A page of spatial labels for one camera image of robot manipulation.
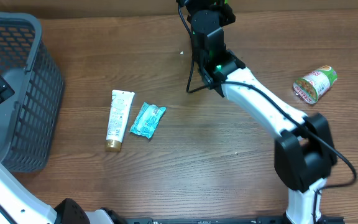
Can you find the teal wet wipes packet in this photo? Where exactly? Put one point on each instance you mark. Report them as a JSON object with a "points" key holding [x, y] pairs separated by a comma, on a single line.
{"points": [[147, 120]]}

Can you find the dark grey plastic basket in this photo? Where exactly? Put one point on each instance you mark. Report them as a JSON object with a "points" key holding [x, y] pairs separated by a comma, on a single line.
{"points": [[25, 60]]}

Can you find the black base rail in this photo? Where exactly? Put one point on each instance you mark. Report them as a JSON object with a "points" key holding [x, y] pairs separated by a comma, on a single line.
{"points": [[197, 220]]}

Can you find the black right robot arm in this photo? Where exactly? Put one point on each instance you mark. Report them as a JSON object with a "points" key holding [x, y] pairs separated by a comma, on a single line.
{"points": [[304, 152]]}

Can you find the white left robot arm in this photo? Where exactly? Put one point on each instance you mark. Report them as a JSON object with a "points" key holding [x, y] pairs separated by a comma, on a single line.
{"points": [[17, 204]]}

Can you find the white tube with gold cap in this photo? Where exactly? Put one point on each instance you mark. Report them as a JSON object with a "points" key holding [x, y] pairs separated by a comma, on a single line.
{"points": [[118, 117]]}

